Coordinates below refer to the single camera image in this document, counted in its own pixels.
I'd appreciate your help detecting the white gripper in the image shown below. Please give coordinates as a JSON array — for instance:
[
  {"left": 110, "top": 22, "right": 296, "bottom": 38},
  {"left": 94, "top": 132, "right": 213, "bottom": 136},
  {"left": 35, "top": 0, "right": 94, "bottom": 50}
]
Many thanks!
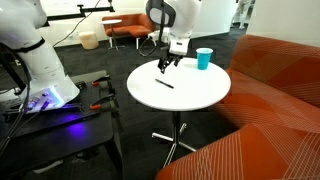
[{"left": 157, "top": 35, "right": 190, "bottom": 75}]

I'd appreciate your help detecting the black pen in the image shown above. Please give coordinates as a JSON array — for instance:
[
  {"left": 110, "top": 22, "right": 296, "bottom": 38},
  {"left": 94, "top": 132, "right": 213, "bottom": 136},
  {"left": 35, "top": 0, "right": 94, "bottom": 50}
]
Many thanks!
[{"left": 154, "top": 78, "right": 175, "bottom": 90}]

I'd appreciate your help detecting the blue plastic cup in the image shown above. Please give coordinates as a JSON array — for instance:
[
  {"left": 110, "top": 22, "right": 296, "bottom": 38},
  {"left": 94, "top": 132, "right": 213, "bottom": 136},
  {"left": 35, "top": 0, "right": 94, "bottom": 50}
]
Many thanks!
[{"left": 195, "top": 47, "right": 214, "bottom": 71}]

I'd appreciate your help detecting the orange sofa with white legs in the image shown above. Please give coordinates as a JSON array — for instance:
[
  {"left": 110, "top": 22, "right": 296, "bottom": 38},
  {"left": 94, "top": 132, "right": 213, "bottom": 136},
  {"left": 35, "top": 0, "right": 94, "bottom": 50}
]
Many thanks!
[{"left": 101, "top": 13, "right": 158, "bottom": 50}]

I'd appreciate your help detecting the small round white side table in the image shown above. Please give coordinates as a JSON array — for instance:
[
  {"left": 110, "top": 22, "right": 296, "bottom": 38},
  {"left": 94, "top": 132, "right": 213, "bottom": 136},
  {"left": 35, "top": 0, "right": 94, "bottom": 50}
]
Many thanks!
[{"left": 99, "top": 19, "right": 126, "bottom": 52}]

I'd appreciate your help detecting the beige round ottoman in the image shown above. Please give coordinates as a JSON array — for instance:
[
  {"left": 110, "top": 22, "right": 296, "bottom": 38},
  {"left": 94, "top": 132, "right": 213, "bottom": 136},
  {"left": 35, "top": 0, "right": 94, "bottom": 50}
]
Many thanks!
[{"left": 78, "top": 30, "right": 100, "bottom": 51}]

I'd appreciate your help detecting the person in beige trousers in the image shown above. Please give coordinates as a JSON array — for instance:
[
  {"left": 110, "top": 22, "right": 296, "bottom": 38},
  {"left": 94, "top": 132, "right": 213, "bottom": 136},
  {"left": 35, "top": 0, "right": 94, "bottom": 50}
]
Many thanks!
[{"left": 231, "top": 0, "right": 256, "bottom": 30}]

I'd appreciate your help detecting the black mounting plate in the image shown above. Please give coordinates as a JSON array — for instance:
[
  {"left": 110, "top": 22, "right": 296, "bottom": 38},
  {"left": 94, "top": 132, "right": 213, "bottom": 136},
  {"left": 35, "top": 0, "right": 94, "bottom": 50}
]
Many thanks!
[{"left": 0, "top": 78, "right": 113, "bottom": 134}]

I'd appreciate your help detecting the large orange patterned sofa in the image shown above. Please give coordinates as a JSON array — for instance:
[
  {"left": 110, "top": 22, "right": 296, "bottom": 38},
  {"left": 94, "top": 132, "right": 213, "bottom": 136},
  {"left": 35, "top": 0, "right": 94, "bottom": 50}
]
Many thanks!
[{"left": 154, "top": 34, "right": 320, "bottom": 180}]

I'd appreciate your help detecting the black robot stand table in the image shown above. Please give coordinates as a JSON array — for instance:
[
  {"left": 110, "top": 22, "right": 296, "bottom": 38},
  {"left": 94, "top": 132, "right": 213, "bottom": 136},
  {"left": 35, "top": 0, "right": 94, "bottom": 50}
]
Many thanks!
[{"left": 0, "top": 69, "right": 126, "bottom": 180}]

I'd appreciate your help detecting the white power strip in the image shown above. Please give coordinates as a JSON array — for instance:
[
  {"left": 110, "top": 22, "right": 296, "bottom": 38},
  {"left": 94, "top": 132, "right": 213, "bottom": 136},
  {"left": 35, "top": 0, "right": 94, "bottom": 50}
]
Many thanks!
[{"left": 32, "top": 159, "right": 64, "bottom": 175}]

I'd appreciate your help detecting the round white pedestal table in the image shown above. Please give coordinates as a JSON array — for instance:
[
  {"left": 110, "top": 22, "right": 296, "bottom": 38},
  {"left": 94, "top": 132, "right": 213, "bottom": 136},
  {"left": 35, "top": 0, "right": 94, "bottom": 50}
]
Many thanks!
[{"left": 126, "top": 57, "right": 232, "bottom": 168}]

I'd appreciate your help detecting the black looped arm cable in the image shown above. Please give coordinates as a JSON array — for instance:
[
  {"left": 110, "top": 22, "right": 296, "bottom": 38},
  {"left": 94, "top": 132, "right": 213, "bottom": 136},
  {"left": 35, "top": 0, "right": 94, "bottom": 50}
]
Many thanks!
[{"left": 138, "top": 28, "right": 170, "bottom": 58}]

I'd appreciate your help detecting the orange-handled black clamp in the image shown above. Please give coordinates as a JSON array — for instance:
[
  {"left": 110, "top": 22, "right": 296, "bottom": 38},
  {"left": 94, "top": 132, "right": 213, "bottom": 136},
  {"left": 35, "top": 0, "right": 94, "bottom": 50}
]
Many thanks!
[
  {"left": 90, "top": 75, "right": 116, "bottom": 96},
  {"left": 89, "top": 93, "right": 122, "bottom": 118}
]

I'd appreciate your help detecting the thin black hanging cable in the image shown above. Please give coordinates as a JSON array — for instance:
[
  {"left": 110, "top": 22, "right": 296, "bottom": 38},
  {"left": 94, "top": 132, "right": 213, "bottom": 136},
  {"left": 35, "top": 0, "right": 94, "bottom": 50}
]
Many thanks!
[{"left": 53, "top": 0, "right": 102, "bottom": 48}]

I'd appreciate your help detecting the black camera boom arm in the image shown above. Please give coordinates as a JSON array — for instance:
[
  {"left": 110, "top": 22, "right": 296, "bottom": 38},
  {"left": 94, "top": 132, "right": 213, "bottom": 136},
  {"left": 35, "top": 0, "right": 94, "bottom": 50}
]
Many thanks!
[{"left": 46, "top": 0, "right": 116, "bottom": 23}]

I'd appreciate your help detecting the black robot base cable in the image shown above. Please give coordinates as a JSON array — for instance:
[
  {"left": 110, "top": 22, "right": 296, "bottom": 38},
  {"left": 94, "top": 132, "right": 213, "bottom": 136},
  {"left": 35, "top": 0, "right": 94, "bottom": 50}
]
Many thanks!
[{"left": 0, "top": 49, "right": 34, "bottom": 155}]

